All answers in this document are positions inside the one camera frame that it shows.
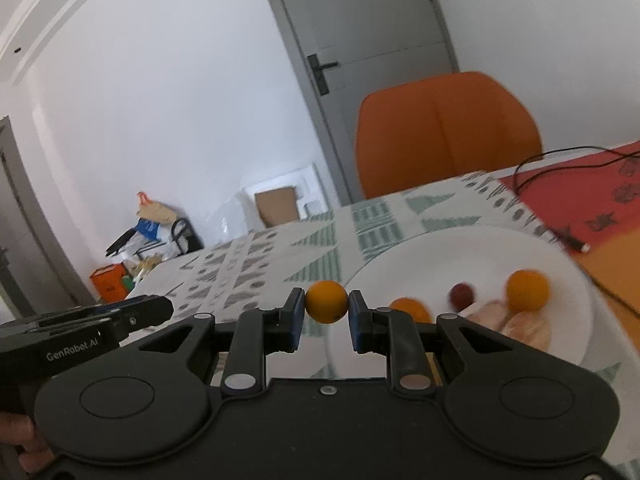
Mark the peeled orange segment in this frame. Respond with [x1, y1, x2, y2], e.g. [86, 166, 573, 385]
[501, 311, 551, 351]

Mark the dark red plum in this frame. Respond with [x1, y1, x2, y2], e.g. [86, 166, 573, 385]
[448, 283, 475, 311]

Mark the large orange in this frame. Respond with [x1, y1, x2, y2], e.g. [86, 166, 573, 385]
[390, 297, 433, 324]

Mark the small orange kumquat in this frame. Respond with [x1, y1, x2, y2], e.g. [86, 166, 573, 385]
[305, 281, 348, 324]

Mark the person's left hand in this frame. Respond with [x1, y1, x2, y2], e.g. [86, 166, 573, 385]
[1, 413, 54, 474]

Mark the peeled pomelo segment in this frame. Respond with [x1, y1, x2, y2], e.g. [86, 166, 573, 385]
[460, 300, 511, 332]

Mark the orange box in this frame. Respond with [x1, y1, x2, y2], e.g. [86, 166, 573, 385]
[90, 263, 130, 304]

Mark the small orange on plate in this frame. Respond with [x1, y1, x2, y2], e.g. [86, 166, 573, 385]
[506, 269, 550, 312]

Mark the white round plate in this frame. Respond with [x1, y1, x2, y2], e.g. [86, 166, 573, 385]
[346, 226, 593, 365]

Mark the patterned tablecloth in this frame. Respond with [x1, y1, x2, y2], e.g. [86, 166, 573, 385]
[134, 172, 639, 479]

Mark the blue white plastic bag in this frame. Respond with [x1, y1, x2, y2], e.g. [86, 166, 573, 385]
[134, 218, 160, 242]

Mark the red orange mat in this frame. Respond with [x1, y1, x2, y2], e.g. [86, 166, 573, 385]
[501, 141, 639, 314]

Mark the brown cardboard piece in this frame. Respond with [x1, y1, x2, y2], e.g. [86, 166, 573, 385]
[255, 186, 300, 228]

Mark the white foam packaging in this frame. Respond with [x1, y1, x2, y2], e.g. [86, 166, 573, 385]
[243, 165, 330, 228]

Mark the orange chair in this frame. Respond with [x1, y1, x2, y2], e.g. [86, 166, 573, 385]
[355, 72, 542, 198]

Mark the grey door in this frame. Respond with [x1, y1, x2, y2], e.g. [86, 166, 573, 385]
[268, 0, 458, 204]

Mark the black cable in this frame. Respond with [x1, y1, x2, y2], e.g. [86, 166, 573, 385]
[513, 145, 640, 319]

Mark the black door handle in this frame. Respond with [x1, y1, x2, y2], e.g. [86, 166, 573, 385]
[307, 54, 340, 96]

